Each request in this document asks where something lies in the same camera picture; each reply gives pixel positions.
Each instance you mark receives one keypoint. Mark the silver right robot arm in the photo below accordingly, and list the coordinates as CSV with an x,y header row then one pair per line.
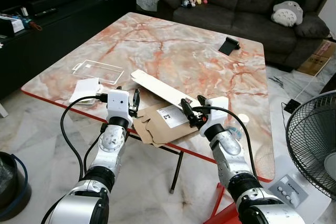
x,y
231,153

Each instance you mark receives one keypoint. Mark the black TV cabinet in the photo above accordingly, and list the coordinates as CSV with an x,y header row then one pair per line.
x,y
58,40

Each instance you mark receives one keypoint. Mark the brown cardboard carton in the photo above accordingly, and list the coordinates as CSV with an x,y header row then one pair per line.
x,y
317,59

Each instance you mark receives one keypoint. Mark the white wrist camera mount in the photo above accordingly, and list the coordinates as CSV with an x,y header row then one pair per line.
x,y
215,111
118,106

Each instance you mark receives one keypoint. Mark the small white box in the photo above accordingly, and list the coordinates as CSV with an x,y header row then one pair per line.
x,y
11,23

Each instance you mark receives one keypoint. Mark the white standing fan black grille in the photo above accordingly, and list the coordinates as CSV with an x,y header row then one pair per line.
x,y
312,145

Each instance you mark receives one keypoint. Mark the small black stand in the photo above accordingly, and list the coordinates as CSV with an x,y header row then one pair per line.
x,y
228,45

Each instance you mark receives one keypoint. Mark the black metal table leg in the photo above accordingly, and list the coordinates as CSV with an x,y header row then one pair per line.
x,y
176,171

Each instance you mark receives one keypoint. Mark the flattened brown cardboard box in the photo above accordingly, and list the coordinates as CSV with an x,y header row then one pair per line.
x,y
157,129

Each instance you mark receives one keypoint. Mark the dark grey sofa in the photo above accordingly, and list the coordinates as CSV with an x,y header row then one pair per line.
x,y
236,3

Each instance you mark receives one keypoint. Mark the grey Totoro plush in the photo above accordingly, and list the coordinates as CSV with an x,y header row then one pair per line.
x,y
286,13

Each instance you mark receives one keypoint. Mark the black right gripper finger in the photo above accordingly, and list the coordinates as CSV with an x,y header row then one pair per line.
x,y
186,104
201,101

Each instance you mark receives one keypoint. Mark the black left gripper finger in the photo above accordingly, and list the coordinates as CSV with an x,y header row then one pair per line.
x,y
136,96
118,88

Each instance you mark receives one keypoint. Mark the black remote control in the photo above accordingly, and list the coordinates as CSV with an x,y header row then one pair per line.
x,y
46,11

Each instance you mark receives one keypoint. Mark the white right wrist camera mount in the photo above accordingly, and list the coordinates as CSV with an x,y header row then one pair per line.
x,y
215,111

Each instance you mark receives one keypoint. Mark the white paper piece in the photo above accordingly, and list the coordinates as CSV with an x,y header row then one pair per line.
x,y
85,90

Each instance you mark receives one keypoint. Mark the long white carton box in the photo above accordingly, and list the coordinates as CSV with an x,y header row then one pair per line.
x,y
157,85

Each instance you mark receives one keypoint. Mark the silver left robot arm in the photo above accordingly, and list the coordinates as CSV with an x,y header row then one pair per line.
x,y
107,145

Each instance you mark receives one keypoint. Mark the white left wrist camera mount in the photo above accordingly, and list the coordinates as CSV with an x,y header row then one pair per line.
x,y
118,106

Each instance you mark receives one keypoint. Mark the black power adapter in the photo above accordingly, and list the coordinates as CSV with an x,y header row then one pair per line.
x,y
292,106

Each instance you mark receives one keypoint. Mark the small white capped bottle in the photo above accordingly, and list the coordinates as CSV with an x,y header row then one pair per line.
x,y
243,120

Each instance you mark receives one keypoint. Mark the clear plastic packaging tray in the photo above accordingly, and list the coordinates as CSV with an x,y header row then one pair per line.
x,y
98,71

